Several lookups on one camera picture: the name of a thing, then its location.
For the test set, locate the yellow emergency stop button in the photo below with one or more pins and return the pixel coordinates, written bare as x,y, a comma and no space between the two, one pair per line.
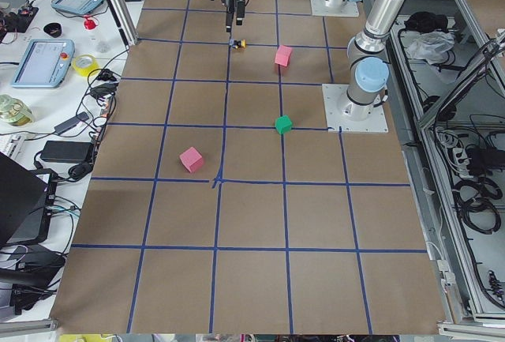
238,44

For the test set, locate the pink foam cube far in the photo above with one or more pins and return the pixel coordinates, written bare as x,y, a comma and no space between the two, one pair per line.
283,54

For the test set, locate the pink foam cube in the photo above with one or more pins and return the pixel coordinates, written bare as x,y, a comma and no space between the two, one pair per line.
191,159
283,54

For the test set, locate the green foam cube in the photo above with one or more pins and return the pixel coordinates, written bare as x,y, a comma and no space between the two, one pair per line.
283,124

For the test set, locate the yellow tape roll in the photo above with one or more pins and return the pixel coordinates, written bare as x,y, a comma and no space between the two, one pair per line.
85,65

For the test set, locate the black bowl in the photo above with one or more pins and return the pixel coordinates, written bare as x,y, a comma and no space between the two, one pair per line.
53,29

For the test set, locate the blue teach pendant near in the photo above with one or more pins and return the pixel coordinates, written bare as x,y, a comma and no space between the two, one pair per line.
44,63

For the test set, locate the white crumpled cloth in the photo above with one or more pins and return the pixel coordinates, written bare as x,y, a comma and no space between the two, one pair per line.
432,47

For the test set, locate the black power adapter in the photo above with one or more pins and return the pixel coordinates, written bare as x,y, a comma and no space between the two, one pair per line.
65,151

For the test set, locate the glass jar with lid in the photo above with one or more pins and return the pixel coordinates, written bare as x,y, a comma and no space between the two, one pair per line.
15,112

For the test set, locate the black laptop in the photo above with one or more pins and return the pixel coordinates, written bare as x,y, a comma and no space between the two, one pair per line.
26,198

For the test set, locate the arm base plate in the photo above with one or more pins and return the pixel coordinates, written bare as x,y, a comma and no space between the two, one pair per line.
334,8
342,115

